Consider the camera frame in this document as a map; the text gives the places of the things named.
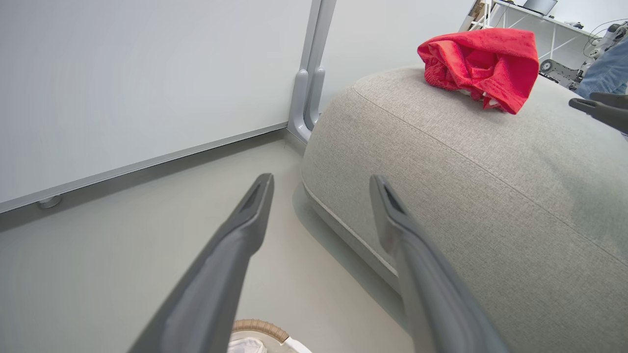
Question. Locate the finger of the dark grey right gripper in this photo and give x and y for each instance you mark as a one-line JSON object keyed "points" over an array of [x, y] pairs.
{"points": [[608, 115], [613, 99]]}

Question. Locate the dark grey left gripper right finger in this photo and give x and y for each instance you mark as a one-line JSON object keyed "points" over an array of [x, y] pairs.
{"points": [[431, 294]]}

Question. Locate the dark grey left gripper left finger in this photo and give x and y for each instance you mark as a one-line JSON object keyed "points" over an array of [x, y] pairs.
{"points": [[216, 274]]}

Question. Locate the laundry basket with brown rim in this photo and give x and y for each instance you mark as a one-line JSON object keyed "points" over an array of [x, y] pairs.
{"points": [[260, 326]]}

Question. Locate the person's blue jeans leg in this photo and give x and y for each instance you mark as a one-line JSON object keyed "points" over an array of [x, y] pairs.
{"points": [[608, 68]]}

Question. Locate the grey robot machine with wheel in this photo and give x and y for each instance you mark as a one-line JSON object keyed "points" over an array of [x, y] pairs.
{"points": [[564, 71]]}

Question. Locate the white cloth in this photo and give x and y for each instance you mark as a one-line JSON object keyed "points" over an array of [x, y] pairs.
{"points": [[245, 346]]}

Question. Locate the grey laptop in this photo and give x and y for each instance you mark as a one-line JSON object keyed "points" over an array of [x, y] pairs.
{"points": [[539, 6]]}

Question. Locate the red garment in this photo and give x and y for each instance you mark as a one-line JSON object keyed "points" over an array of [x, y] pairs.
{"points": [[495, 54]]}

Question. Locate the round grey partition foot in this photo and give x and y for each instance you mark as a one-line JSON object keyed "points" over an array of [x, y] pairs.
{"points": [[49, 201]]}

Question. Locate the white frame table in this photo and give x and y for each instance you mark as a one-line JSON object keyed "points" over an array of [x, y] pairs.
{"points": [[554, 37]]}

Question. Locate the grey partition bottom rail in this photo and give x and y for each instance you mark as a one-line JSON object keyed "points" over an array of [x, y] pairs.
{"points": [[147, 161]]}

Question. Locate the grey partition post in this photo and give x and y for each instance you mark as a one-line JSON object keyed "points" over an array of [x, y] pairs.
{"points": [[314, 49]]}

